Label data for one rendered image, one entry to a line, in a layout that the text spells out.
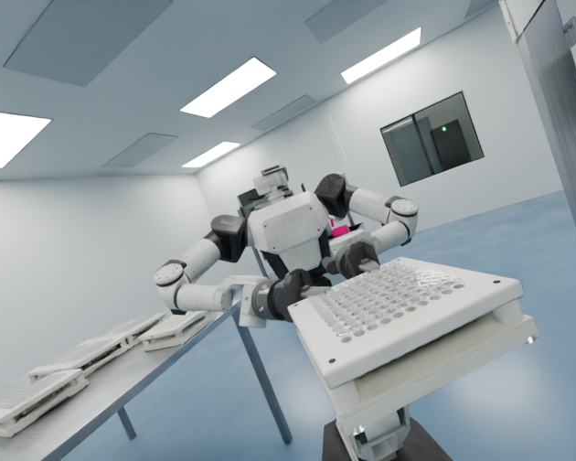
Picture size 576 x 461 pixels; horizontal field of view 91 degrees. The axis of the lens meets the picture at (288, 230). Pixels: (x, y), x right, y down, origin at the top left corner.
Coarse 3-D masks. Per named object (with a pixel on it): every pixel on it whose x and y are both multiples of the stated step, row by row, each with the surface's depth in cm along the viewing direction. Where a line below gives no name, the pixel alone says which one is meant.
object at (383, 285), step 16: (400, 272) 45; (352, 288) 46; (368, 288) 44; (384, 288) 41; (400, 288) 39; (416, 288) 37; (336, 304) 42; (352, 304) 40; (368, 304) 38; (384, 304) 36; (400, 304) 35; (352, 320) 35
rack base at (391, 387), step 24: (456, 336) 33; (480, 336) 32; (504, 336) 31; (528, 336) 32; (312, 360) 40; (408, 360) 32; (432, 360) 31; (456, 360) 30; (480, 360) 31; (360, 384) 32; (384, 384) 30; (408, 384) 30; (432, 384) 30; (336, 408) 29; (360, 408) 29; (384, 408) 29
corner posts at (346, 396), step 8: (512, 304) 32; (496, 312) 33; (504, 312) 32; (512, 312) 32; (520, 312) 32; (496, 320) 33; (504, 320) 32; (512, 320) 32; (520, 320) 32; (344, 384) 29; (352, 384) 29; (336, 392) 29; (344, 392) 29; (352, 392) 29; (336, 400) 29; (344, 400) 29; (352, 400) 29; (344, 408) 29
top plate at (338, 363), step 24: (384, 264) 54; (408, 264) 49; (432, 264) 45; (480, 288) 33; (504, 288) 31; (312, 312) 45; (408, 312) 34; (432, 312) 32; (456, 312) 30; (480, 312) 31; (312, 336) 37; (360, 336) 32; (384, 336) 31; (408, 336) 29; (432, 336) 30; (336, 360) 30; (360, 360) 29; (384, 360) 29; (336, 384) 28
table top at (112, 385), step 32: (160, 320) 180; (224, 320) 139; (128, 352) 135; (160, 352) 116; (96, 384) 108; (128, 384) 96; (64, 416) 90; (96, 416) 82; (0, 448) 85; (32, 448) 77; (64, 448) 74
